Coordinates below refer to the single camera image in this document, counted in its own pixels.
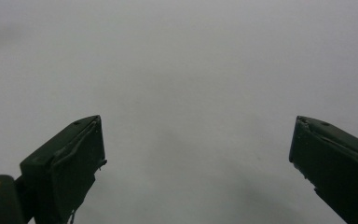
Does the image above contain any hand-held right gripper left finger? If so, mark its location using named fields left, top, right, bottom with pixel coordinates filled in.
left=20, top=115, right=108, bottom=224

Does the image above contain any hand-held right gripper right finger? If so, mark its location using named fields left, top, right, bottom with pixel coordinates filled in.
left=288, top=115, right=358, bottom=224

